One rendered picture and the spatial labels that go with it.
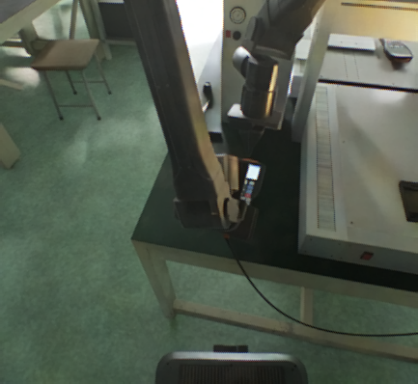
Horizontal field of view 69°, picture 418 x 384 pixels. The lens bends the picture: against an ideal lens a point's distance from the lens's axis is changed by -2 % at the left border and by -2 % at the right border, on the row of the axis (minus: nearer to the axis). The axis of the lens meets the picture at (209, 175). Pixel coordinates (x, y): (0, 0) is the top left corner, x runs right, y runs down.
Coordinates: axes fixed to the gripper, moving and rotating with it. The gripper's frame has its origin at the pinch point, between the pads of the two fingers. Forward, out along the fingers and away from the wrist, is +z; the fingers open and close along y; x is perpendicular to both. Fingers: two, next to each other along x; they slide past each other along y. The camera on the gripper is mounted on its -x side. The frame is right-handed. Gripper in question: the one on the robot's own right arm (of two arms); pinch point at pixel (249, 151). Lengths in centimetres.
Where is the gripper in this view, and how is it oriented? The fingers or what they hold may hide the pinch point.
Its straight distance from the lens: 67.8
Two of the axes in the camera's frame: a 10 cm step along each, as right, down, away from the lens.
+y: -9.5, -2.2, 2.1
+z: -0.6, 8.2, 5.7
